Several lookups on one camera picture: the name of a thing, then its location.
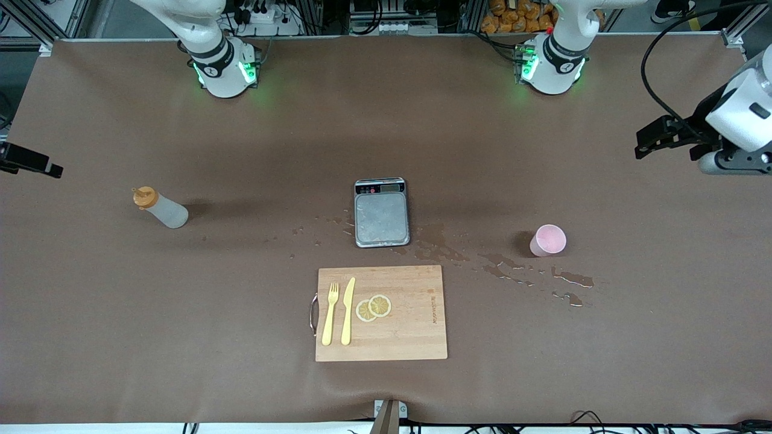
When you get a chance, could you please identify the orange packaged snacks heap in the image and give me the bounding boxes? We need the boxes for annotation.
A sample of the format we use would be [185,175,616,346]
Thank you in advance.
[481,0,555,34]

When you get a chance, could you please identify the pink plastic cup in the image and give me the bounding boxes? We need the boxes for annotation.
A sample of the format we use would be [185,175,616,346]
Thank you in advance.
[530,224,567,258]

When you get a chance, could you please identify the wooden cutting board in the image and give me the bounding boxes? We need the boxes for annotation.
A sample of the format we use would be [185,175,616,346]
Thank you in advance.
[309,265,448,362]

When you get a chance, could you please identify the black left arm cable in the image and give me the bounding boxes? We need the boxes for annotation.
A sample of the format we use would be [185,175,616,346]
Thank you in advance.
[641,0,772,142]

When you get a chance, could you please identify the yellow plastic fork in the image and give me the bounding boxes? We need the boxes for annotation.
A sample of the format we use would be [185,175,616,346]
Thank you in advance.
[321,282,340,347]

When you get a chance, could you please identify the long white power strip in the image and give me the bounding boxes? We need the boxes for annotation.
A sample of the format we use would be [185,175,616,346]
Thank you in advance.
[351,21,438,35]

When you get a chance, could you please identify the clear sauce bottle orange cap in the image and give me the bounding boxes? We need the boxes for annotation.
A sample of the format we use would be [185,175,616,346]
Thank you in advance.
[133,186,189,229]

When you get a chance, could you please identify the white power strip with plugs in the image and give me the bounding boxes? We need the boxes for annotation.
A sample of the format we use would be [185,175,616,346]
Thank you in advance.
[240,0,302,37]

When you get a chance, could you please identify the aluminium frame rail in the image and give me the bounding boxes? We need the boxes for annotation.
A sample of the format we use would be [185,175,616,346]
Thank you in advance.
[0,0,91,56]
[721,0,772,49]

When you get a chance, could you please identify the brown table cover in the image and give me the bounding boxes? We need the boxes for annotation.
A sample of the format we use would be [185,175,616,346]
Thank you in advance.
[0,33,772,426]

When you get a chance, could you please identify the silver digital kitchen scale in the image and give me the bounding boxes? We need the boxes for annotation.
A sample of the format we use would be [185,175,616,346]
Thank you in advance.
[353,177,411,248]

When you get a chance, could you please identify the yellow plastic knife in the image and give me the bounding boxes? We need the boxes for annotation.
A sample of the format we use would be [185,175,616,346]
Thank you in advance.
[341,277,356,346]

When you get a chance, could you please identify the black floor cable bundle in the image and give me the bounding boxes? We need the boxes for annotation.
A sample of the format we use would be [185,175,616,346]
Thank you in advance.
[567,411,772,434]

